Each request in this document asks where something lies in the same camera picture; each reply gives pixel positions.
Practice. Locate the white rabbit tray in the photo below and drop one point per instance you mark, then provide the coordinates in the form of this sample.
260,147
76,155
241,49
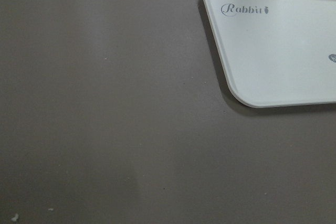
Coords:
276,52

